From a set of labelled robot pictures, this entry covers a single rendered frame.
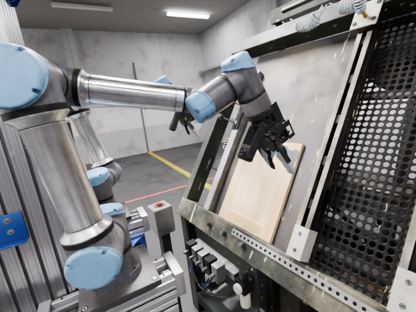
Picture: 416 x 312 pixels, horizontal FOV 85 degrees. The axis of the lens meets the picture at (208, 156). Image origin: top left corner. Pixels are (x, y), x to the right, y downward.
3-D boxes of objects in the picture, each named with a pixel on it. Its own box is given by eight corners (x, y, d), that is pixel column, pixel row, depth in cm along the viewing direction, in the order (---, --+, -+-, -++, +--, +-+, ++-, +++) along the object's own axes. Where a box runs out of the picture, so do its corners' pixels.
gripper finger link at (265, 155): (284, 160, 74) (280, 139, 68) (272, 171, 73) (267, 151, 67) (276, 156, 77) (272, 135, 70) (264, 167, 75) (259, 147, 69)
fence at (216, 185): (208, 208, 145) (203, 207, 142) (257, 74, 154) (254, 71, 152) (212, 211, 141) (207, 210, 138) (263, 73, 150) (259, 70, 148)
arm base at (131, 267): (92, 300, 64) (84, 270, 61) (91, 268, 77) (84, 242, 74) (146, 277, 70) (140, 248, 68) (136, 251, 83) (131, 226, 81)
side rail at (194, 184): (194, 200, 168) (182, 196, 162) (244, 66, 179) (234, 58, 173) (198, 202, 163) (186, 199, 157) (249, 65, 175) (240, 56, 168)
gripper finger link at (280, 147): (294, 160, 62) (276, 134, 61) (291, 163, 61) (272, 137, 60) (284, 161, 66) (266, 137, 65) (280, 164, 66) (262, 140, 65)
